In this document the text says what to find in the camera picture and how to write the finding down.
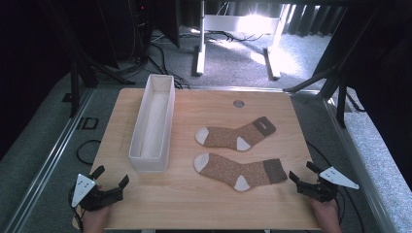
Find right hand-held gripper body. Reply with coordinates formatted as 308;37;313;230
295;166;360;204

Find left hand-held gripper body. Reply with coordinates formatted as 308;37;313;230
71;173;125;213

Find white rectangular plastic bin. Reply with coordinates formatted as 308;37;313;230
128;73;176;174

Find brown speckled sock plain cuff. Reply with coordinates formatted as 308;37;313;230
192;152;289;192

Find brown speckled sock labelled cuff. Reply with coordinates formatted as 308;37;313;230
194;116;277;152

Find person's left hand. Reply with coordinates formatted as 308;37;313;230
81;204;113;233

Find person's right hand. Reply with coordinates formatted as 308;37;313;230
309;197;343;233

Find black metal stand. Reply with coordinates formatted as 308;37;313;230
69;59;136;119
282;64;349;129

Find dark curtain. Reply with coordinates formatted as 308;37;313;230
288;4;345;37

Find dark equipment with red light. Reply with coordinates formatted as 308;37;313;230
129;0;154;62

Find left hand-held gripper cable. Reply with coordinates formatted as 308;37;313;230
67;185;86;229

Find looped black floor cable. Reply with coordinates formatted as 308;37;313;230
76;139;102;166

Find long black cable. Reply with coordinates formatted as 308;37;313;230
305;141;366;233

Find aluminium rail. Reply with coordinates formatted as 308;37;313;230
322;93;397;233
0;86;95;233
189;84;323;95

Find black cable bundle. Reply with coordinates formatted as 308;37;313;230
147;42;191;90

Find cables under white frame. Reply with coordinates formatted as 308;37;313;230
207;30;267;43

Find white table frame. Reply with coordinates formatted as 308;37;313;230
192;0;292;82

